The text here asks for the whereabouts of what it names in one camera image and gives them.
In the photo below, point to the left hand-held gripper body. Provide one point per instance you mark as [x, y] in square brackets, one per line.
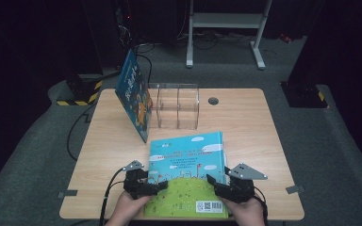
[135, 188]

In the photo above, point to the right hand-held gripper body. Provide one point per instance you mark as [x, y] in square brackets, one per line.
[242, 188]

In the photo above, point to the light blue picture book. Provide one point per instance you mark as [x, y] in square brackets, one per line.
[185, 157]

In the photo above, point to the clear acrylic book rack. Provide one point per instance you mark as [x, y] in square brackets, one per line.
[185, 106]

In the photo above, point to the dark blue picture book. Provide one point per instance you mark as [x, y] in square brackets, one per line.
[135, 94]

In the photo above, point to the person's left hand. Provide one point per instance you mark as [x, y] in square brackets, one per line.
[127, 210]

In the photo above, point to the person's right hand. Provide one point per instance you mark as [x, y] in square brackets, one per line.
[248, 215]

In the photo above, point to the grey tape piece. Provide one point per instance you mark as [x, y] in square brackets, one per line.
[294, 189]
[67, 194]

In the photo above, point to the grey table grommet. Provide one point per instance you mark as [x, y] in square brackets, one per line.
[213, 101]

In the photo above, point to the black stand with striped base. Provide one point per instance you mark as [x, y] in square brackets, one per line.
[304, 95]
[81, 91]

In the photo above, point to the small red object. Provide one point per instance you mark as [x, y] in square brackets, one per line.
[285, 38]

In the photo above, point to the dark equipment rack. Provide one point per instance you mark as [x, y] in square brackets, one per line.
[124, 31]

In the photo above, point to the white metal stand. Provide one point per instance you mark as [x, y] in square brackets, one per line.
[226, 20]

